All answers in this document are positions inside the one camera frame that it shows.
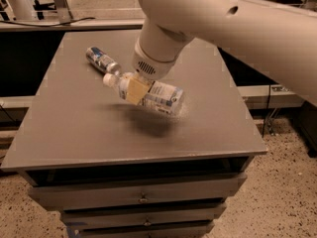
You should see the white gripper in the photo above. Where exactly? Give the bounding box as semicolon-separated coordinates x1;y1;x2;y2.
126;39;185;105

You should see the blue label plastic bottle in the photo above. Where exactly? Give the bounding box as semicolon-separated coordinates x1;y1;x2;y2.
103;72;184;116

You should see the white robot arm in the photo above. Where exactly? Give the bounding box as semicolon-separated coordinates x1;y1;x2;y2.
132;0;317;105

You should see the silver blue drink can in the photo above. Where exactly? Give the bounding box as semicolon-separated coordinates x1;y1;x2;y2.
86;47;121;75

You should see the grey drawer cabinet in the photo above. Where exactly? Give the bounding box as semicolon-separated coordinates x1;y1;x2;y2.
0;28;268;238

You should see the top grey drawer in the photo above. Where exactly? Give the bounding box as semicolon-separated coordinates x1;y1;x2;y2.
29;173;247;210

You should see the grey drawer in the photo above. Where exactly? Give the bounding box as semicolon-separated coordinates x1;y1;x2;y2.
61;201;226;230
29;173;247;210
71;220;214;238

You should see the middle grey drawer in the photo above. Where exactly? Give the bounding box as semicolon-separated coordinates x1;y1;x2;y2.
61;201;226;230

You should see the white pipe top left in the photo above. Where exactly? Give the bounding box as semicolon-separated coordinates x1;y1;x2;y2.
7;0;37;21

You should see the bottom grey drawer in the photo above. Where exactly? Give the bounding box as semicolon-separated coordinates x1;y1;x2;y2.
71;220;214;238

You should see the black cable on rail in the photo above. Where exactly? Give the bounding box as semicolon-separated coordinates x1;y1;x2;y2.
0;16;97;28

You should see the grey metal rail frame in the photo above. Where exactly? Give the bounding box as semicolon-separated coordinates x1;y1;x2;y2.
0;0;144;32

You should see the black hanging cable right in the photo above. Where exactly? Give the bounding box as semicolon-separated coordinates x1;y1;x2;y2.
262;84;273;139

